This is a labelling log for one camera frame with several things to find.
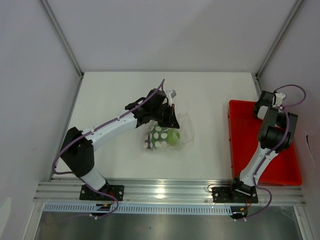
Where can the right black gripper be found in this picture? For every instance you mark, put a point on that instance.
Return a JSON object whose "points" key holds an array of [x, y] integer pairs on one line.
{"points": [[275, 107]]}

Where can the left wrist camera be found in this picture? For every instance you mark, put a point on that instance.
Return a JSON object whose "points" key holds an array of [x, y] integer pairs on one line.
{"points": [[170, 94]]}

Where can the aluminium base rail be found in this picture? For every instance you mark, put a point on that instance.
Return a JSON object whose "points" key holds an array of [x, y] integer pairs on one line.
{"points": [[159, 191]]}

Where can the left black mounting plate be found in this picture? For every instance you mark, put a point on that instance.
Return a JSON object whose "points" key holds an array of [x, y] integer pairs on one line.
{"points": [[117, 191]]}

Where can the left aluminium frame post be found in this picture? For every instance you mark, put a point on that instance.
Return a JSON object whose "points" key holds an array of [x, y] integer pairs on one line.
{"points": [[52, 19]]}

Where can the green bell pepper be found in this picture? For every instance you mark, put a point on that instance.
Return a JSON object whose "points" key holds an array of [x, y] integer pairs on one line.
{"points": [[173, 136]]}

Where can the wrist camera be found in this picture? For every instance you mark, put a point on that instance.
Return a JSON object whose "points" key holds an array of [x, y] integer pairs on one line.
{"points": [[278, 98], [170, 94]]}

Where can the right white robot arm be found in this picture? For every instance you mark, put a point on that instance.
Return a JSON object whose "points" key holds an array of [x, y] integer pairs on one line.
{"points": [[276, 134]]}

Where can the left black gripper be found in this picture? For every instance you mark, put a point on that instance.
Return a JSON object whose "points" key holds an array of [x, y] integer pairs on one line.
{"points": [[172, 122]]}

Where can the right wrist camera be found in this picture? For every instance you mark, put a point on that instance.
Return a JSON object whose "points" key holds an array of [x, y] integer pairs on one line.
{"points": [[278, 98]]}

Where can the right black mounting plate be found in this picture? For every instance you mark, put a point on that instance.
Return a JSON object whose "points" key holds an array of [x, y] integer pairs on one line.
{"points": [[222, 195]]}

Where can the right aluminium frame post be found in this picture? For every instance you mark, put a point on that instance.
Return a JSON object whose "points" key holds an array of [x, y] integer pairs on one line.
{"points": [[284, 29]]}

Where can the white slotted cable duct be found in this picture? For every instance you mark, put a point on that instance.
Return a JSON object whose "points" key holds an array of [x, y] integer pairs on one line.
{"points": [[130, 208]]}

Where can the aluminium frame post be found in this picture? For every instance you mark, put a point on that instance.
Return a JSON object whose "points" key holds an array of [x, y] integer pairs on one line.
{"points": [[284, 29], [52, 19]]}

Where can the clear dotted zip bag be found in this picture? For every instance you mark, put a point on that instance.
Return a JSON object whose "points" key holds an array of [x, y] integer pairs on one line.
{"points": [[155, 137]]}

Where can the red plastic tray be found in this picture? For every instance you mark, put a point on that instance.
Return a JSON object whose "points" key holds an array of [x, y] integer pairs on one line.
{"points": [[243, 132]]}

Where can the black mounting plate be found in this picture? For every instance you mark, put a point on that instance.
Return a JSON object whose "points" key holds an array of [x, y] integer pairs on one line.
{"points": [[117, 191], [222, 195]]}

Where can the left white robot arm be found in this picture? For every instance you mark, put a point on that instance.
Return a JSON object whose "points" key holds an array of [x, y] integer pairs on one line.
{"points": [[79, 146]]}

